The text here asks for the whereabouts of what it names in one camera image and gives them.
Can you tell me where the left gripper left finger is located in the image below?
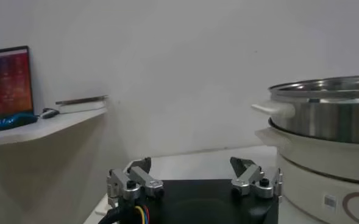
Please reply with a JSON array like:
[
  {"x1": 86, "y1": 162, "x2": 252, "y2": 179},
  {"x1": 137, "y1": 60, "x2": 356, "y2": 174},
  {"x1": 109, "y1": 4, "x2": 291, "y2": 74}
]
[{"x1": 106, "y1": 156, "x2": 165, "y2": 201}]

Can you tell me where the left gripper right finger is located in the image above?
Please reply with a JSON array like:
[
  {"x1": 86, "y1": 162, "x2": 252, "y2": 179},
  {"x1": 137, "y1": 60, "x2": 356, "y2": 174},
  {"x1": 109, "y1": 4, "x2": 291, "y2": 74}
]
[{"x1": 229, "y1": 156, "x2": 283, "y2": 200}]

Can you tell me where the stainless steel steamer basket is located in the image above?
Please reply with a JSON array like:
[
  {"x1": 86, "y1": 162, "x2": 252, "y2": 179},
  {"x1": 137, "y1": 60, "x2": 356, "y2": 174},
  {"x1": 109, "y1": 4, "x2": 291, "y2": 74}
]
[{"x1": 251, "y1": 74, "x2": 359, "y2": 144}]

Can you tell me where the white electric cooker pot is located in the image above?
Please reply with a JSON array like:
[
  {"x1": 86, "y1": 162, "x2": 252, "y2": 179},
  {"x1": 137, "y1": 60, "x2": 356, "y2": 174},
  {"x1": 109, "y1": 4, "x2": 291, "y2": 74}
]
[{"x1": 254, "y1": 127, "x2": 359, "y2": 224}]

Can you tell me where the flat white box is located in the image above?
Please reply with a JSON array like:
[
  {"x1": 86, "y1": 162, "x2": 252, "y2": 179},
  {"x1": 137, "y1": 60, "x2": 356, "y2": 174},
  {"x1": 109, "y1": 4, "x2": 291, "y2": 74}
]
[{"x1": 57, "y1": 100, "x2": 108, "y2": 114}]

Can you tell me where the flat black device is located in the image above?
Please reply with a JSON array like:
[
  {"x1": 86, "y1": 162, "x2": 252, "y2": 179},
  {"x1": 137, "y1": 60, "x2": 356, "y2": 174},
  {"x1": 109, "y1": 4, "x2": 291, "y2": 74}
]
[{"x1": 55, "y1": 94, "x2": 109, "y2": 106}]

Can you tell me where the small white desk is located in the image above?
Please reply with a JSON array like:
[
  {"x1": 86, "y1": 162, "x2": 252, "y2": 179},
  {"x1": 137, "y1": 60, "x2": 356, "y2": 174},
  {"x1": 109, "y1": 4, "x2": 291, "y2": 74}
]
[{"x1": 0, "y1": 107, "x2": 110, "y2": 147}]

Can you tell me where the blue computer mouse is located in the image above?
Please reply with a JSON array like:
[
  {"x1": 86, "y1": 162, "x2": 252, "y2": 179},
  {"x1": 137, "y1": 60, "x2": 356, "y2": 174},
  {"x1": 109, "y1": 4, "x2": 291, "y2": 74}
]
[{"x1": 0, "y1": 112, "x2": 39, "y2": 131}]

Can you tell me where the laptop with red screen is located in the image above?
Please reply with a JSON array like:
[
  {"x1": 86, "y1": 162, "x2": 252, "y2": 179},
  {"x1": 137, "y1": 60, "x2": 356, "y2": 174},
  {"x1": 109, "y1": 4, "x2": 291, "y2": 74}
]
[{"x1": 0, "y1": 45, "x2": 35, "y2": 128}]

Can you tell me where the coloured wire bundle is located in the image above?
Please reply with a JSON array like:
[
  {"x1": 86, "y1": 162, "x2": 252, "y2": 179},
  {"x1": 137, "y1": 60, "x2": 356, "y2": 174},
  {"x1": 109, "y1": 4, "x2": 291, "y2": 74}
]
[{"x1": 134, "y1": 205, "x2": 152, "y2": 224}]

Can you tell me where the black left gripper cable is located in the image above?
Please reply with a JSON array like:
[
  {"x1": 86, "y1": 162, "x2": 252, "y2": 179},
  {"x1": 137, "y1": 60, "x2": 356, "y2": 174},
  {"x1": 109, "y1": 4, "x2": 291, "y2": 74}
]
[{"x1": 98, "y1": 206, "x2": 122, "y2": 224}]

